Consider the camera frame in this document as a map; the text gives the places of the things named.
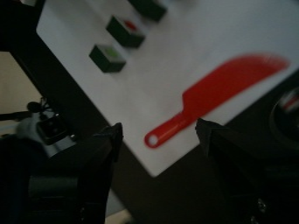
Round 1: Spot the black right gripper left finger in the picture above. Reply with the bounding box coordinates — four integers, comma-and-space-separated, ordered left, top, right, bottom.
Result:
26, 122, 125, 224

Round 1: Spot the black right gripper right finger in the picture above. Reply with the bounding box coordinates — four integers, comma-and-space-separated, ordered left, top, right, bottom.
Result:
195, 117, 299, 224

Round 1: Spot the red-centre toy sushi piece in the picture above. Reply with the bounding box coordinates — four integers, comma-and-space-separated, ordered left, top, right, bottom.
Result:
105, 15, 145, 49

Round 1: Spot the green-centre toy sushi piece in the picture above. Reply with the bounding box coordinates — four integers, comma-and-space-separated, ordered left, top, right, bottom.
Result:
88, 43, 126, 74

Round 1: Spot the black-wrapped toy sushi piece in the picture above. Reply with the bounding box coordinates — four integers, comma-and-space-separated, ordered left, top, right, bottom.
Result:
126, 0, 168, 23

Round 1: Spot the white cutting board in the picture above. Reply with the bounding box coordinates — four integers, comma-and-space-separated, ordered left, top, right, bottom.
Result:
34, 0, 299, 179

